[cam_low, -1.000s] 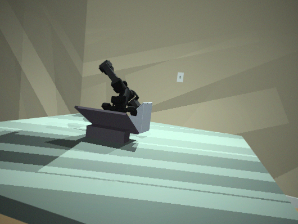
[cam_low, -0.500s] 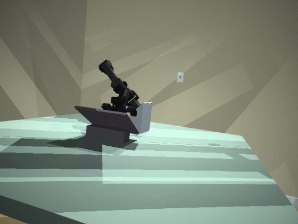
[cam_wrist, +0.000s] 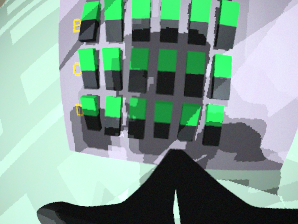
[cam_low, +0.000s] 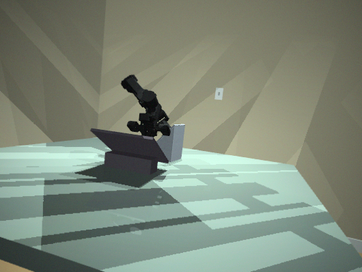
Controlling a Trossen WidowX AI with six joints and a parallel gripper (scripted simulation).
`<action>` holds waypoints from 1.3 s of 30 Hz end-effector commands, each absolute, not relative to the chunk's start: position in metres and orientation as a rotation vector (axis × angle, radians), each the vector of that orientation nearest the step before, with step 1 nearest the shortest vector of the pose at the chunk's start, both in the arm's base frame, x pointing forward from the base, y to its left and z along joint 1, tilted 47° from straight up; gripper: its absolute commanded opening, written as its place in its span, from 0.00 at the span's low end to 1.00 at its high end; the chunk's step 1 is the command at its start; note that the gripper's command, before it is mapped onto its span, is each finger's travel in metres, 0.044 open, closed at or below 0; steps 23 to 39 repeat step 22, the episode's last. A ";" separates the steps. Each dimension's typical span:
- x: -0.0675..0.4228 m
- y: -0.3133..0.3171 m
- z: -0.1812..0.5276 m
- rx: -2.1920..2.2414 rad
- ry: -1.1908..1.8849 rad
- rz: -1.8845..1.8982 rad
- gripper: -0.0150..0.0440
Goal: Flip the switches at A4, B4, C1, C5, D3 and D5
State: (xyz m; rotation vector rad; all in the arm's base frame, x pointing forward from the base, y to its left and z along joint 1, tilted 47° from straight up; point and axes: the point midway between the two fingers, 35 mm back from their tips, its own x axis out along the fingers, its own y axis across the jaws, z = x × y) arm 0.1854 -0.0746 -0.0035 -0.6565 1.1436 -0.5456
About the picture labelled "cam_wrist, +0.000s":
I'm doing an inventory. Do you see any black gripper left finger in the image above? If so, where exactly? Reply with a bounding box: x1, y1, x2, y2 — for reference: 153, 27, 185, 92
37, 149, 178, 224

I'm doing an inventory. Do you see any grey switch panel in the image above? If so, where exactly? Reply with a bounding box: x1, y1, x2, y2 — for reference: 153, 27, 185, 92
59, 0, 298, 171

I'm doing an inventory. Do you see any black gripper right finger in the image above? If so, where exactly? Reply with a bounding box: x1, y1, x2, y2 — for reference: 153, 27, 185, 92
176, 149, 298, 224

